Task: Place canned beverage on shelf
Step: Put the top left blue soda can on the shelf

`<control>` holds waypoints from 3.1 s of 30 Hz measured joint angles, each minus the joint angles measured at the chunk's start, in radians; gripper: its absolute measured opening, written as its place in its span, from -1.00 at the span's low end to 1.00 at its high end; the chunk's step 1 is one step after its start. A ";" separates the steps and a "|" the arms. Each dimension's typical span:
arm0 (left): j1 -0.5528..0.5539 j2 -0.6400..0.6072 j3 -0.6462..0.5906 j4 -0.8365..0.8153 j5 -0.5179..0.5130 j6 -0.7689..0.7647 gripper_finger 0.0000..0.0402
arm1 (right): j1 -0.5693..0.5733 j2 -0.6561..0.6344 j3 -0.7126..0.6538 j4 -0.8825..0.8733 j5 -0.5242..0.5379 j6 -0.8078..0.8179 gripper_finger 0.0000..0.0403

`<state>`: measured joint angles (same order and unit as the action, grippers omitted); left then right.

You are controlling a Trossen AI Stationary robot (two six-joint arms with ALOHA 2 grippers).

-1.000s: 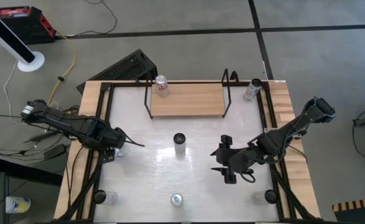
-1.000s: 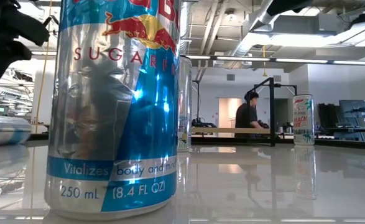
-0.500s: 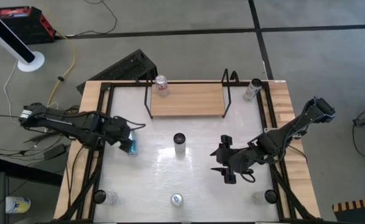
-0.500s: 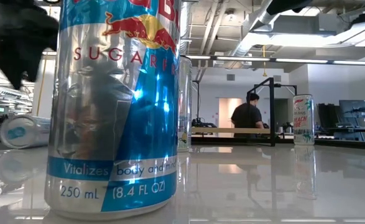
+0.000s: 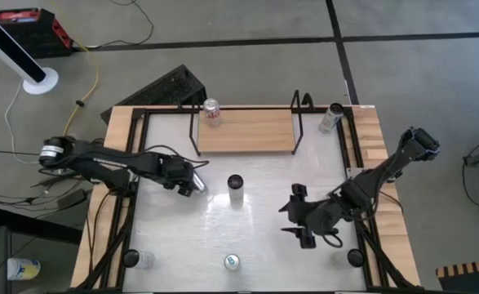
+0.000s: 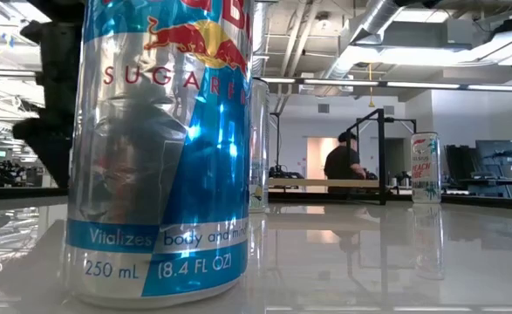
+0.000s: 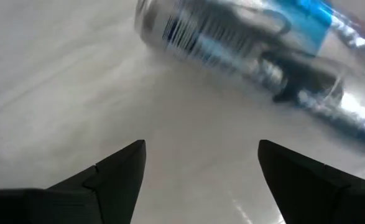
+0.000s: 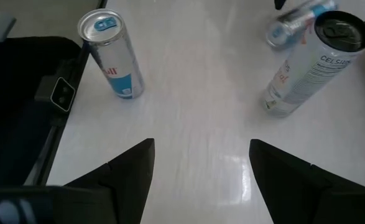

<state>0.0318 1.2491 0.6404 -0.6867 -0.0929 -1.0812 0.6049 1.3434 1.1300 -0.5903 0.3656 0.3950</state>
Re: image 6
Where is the person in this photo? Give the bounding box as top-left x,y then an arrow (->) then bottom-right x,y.
324,130 -> 368,194

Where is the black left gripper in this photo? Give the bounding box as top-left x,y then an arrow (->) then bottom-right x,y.
13,0 -> 85,189

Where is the white Celsius Peach Vibe can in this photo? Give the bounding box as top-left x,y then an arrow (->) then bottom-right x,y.
410,132 -> 442,205

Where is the yellow hanging pendant cord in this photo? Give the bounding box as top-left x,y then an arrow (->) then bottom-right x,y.
366,63 -> 377,109

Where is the long linear ceiling light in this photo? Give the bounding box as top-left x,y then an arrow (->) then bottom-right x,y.
255,76 -> 512,93

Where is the silver spiral ventilation duct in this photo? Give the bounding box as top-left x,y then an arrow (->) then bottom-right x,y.
320,0 -> 413,95
251,0 -> 269,79

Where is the black aluminium table frame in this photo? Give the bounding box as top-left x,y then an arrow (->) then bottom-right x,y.
0,185 -> 512,214

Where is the blue silver Red Bull can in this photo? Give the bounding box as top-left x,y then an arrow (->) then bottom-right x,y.
63,0 -> 256,310

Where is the white Celsius Tropical Vibe can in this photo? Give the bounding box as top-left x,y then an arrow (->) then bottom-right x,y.
249,78 -> 271,215

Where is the gray monitor screen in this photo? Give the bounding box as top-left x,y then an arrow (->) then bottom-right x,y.
475,139 -> 512,178

